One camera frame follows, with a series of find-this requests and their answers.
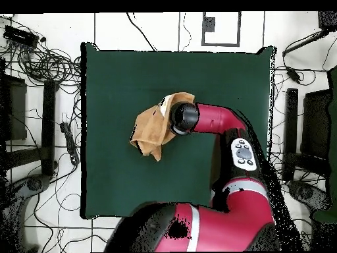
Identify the black power strip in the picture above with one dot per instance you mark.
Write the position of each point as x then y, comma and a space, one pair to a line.
69, 142

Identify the black rod with head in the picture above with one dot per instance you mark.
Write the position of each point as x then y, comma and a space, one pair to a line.
327, 21

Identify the grey rectangular frame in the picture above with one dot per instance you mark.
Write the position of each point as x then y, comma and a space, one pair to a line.
239, 29

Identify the dark green table cloth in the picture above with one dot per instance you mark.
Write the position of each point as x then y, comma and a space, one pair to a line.
126, 184

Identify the black upright bar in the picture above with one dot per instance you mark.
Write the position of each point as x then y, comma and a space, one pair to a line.
291, 131
48, 126

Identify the black flat panel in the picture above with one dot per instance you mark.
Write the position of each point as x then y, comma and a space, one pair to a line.
15, 110
316, 123

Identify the black stand base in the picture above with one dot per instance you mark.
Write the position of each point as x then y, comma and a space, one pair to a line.
34, 183
308, 193

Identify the black electronics box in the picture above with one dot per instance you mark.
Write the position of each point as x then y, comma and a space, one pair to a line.
21, 35

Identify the black power adapter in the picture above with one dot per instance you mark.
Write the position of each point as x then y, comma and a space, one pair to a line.
293, 75

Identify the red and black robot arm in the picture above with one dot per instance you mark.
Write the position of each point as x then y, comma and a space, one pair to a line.
223, 221

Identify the tan terry towel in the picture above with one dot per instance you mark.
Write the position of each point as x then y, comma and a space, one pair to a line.
150, 126

